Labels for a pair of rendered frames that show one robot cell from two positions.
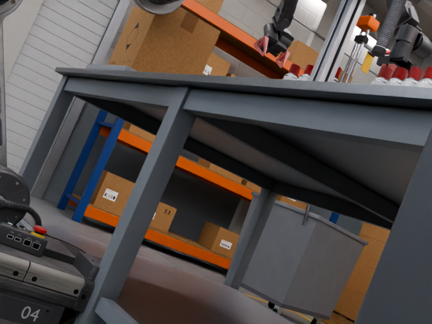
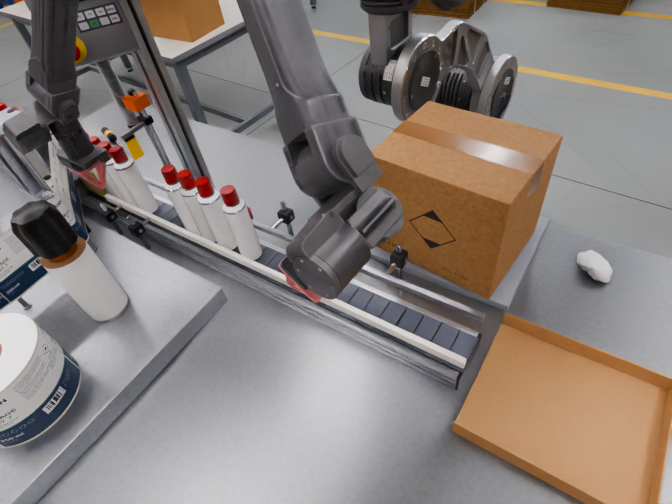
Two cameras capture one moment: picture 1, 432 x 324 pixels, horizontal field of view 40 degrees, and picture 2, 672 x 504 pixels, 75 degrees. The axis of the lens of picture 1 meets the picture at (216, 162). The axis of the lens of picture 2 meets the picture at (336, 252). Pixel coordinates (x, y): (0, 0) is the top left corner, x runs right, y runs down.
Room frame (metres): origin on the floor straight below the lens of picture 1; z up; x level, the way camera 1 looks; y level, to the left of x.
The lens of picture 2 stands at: (2.69, -0.14, 1.63)
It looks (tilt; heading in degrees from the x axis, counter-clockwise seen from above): 47 degrees down; 164
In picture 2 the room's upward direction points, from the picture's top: 10 degrees counter-clockwise
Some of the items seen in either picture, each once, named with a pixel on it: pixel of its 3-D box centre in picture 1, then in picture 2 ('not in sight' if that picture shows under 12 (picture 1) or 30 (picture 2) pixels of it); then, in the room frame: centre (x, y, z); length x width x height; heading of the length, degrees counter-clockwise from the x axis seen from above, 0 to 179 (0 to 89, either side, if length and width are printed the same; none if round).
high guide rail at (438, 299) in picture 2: not in sight; (258, 225); (1.91, -0.08, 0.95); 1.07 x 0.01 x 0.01; 33
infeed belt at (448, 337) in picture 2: not in sight; (180, 227); (1.69, -0.27, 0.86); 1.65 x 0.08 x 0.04; 33
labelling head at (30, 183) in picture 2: not in sight; (35, 162); (1.38, -0.58, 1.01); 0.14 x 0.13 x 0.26; 33
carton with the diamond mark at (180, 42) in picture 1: (161, 52); (457, 196); (2.09, 0.34, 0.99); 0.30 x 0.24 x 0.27; 28
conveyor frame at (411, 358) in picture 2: not in sight; (181, 228); (1.69, -0.27, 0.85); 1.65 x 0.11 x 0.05; 33
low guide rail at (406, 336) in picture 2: not in sight; (243, 261); (1.95, -0.14, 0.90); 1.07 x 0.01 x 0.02; 33
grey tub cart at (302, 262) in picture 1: (294, 254); not in sight; (4.50, -0.82, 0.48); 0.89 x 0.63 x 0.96; 138
